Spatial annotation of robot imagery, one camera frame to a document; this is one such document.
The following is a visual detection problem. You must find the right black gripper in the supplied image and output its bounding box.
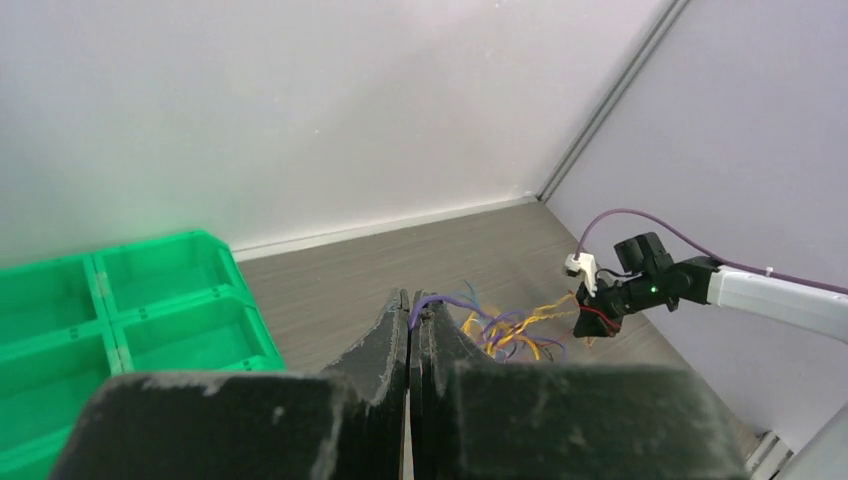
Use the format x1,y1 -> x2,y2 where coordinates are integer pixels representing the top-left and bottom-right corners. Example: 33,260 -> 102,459
572,277 -> 640,338

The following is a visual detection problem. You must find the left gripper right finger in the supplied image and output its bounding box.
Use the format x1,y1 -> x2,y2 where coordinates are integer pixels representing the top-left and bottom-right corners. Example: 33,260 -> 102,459
410,292 -> 748,479

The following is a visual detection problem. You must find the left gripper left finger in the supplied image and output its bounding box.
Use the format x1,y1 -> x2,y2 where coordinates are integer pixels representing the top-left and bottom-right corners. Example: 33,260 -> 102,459
50,289 -> 410,479

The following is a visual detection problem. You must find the colourful wire bundle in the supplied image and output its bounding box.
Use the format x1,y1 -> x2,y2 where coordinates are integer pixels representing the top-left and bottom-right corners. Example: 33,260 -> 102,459
457,281 -> 598,364

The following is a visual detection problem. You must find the purple wire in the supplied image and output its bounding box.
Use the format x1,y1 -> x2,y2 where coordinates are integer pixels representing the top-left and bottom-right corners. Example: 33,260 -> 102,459
407,294 -> 492,333

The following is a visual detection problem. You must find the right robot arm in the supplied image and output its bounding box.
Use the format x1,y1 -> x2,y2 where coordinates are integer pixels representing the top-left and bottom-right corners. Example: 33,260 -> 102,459
564,232 -> 847,343

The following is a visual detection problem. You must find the green compartment bin tray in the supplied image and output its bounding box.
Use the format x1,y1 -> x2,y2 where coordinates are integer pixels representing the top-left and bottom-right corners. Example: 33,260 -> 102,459
1,231 -> 285,479

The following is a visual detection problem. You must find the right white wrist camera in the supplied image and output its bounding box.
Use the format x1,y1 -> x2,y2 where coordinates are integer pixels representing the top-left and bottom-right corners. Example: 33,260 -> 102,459
563,252 -> 598,297

